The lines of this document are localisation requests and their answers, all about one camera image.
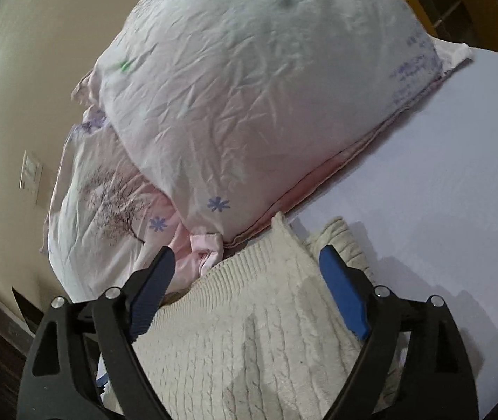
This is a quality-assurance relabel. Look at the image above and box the lavender bed sheet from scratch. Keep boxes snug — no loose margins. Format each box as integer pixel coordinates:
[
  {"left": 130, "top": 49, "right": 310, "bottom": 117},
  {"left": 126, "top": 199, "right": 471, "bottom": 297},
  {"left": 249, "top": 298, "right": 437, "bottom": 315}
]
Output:
[{"left": 285, "top": 49, "right": 498, "bottom": 417}]

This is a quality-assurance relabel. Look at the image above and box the beige knitted sweater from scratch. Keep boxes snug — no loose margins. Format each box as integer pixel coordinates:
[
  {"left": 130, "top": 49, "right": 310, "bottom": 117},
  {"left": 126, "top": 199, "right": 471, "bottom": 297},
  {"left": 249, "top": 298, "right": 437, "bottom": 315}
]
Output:
[{"left": 134, "top": 215, "right": 369, "bottom": 419}]

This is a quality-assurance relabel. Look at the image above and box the pink floral pillow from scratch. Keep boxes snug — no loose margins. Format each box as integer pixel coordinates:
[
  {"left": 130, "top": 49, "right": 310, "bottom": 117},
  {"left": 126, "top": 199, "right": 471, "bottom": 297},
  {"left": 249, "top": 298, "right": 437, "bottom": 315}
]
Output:
[
  {"left": 74, "top": 0, "right": 473, "bottom": 245},
  {"left": 43, "top": 106, "right": 223, "bottom": 302}
]

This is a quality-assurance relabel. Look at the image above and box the white wall switch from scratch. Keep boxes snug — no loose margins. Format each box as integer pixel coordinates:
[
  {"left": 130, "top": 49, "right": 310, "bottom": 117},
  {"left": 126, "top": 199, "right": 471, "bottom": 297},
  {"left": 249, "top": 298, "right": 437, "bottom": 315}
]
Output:
[{"left": 19, "top": 151, "right": 43, "bottom": 195}]

